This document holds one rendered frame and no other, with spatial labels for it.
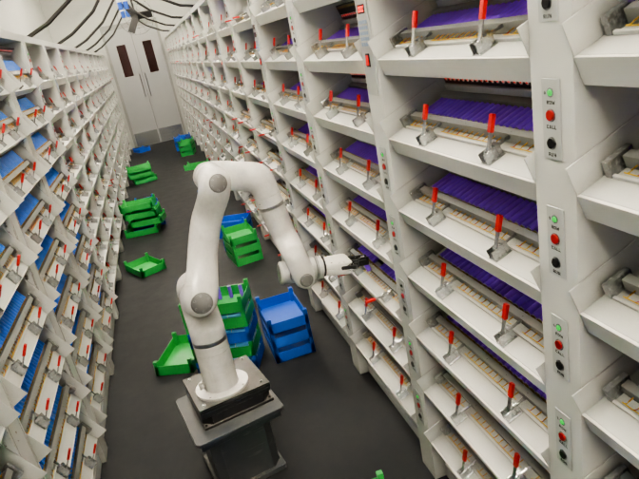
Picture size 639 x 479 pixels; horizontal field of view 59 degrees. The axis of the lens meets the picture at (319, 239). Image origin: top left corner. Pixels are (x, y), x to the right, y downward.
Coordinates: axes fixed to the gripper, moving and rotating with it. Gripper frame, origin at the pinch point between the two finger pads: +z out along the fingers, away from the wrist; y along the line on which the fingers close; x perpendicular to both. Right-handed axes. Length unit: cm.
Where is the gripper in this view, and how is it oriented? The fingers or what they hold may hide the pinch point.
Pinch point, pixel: (361, 259)
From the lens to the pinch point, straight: 208.1
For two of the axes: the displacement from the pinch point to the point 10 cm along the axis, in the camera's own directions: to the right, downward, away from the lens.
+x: -0.5, -9.5, -3.2
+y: 2.9, 2.9, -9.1
